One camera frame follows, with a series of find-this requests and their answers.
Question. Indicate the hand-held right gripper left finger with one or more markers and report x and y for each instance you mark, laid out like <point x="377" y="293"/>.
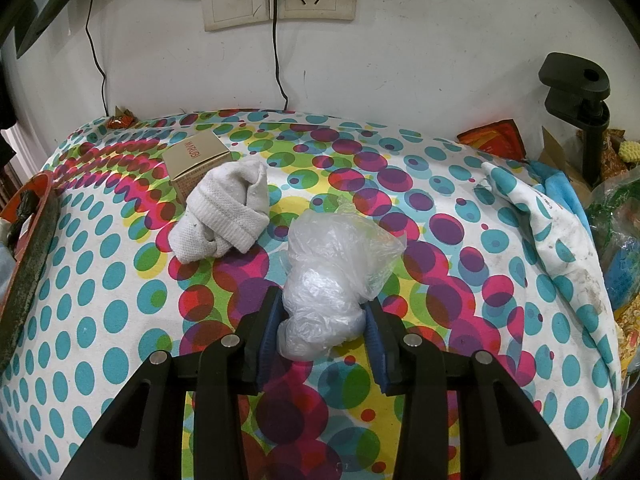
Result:
<point x="267" y="340"/>

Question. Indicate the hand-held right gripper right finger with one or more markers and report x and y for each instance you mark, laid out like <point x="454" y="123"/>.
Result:
<point x="377" y="345"/>

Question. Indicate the clear plastic bag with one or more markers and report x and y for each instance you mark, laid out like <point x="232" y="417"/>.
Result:
<point x="325" y="280"/>

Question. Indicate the red plastic basket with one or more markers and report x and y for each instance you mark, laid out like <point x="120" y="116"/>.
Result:
<point x="30" y="260"/>

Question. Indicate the small rolled white sock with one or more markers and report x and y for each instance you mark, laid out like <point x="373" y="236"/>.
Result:
<point x="225" y="210"/>

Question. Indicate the polka dot cloth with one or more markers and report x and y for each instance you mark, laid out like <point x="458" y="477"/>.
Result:
<point x="125" y="310"/>

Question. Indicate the gold cardboard box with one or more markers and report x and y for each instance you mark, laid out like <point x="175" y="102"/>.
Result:
<point x="192" y="157"/>

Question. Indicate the orange snack packet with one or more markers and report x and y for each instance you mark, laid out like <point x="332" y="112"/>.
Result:
<point x="492" y="138"/>

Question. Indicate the blue cloth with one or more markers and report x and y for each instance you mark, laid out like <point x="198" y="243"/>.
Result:
<point x="560" y="190"/>

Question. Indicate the yellow snack packet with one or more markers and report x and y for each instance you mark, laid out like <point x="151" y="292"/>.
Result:
<point x="627" y="332"/>

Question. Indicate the clear bag of toys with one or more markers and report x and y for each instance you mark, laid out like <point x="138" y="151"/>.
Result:
<point x="617" y="240"/>

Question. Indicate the brown cardboard piece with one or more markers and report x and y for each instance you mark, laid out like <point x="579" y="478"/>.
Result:
<point x="555" y="149"/>

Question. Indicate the orange candy wrapper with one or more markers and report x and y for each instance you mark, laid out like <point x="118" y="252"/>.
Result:
<point x="120" y="120"/>

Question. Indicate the light blue sock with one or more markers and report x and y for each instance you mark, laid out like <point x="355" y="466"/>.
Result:
<point x="6" y="272"/>

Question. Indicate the yellow toy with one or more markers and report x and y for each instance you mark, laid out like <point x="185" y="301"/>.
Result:
<point x="629" y="152"/>

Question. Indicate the black desk clamp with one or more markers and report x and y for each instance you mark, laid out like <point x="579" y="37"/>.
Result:
<point x="580" y="90"/>

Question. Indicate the dark panel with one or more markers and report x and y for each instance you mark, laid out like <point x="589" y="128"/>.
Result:
<point x="35" y="15"/>

